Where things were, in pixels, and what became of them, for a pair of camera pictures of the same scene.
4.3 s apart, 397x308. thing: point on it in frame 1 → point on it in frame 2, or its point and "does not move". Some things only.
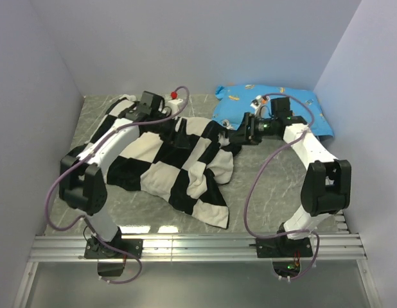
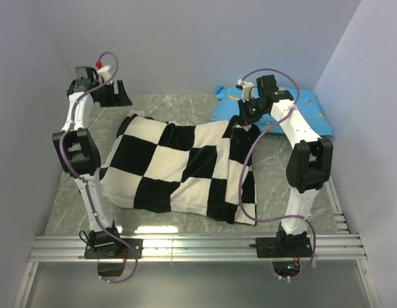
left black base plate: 95,249 does not move
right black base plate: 281,247 does not move
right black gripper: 243,135 → 244,119
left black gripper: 180,138 → 119,99
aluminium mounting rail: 58,248 does not move
